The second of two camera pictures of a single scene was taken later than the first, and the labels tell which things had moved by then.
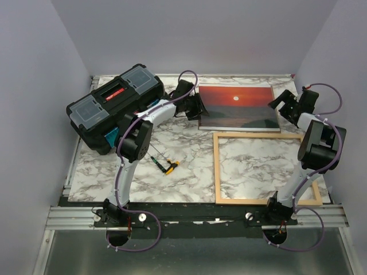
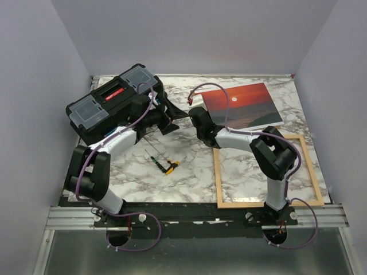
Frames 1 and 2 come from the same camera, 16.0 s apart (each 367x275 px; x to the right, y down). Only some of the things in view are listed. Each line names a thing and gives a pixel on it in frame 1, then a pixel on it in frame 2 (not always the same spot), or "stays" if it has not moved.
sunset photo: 233,106 stays
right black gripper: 285,97 -> 207,113
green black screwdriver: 158,164 stays
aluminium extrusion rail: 74,218 stays
